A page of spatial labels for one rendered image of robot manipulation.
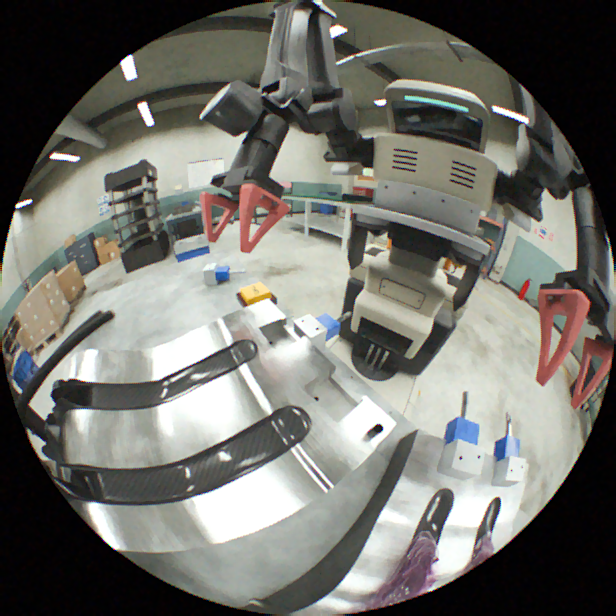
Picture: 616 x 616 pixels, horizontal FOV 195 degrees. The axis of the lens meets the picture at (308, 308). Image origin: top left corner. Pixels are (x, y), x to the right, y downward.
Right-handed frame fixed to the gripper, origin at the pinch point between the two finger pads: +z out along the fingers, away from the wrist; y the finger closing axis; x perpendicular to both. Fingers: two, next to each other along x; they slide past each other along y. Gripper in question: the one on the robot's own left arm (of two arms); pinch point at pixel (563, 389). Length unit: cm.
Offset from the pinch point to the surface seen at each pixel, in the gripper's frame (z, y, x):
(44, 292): 111, -364, -164
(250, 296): 11, -50, 13
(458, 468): 12.3, -5.3, 1.0
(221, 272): 10, -67, 15
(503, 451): 11.6, 4.7, 6.3
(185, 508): 20.0, -24.3, -15.0
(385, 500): 17.8, -10.6, -2.2
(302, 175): -319, -504, 501
